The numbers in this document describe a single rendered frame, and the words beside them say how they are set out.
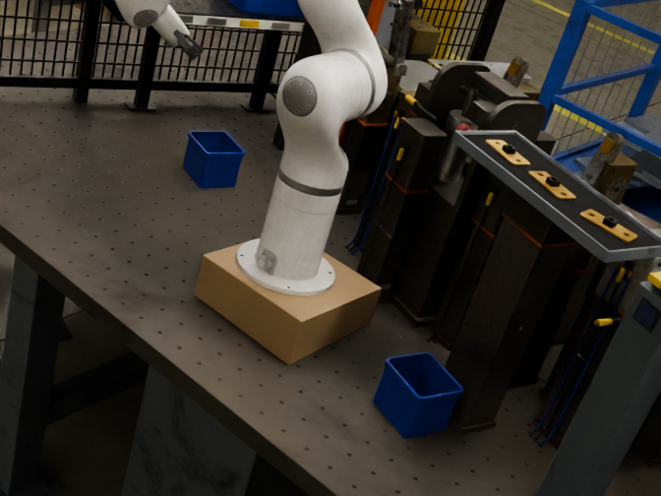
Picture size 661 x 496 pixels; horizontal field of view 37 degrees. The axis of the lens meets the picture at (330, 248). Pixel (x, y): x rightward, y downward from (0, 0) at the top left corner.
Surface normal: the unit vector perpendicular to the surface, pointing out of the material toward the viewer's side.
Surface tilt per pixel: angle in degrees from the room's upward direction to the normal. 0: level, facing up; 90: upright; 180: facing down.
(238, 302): 90
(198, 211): 0
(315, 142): 126
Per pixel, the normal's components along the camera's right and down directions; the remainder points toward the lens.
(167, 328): 0.26, -0.84
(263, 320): -0.62, 0.24
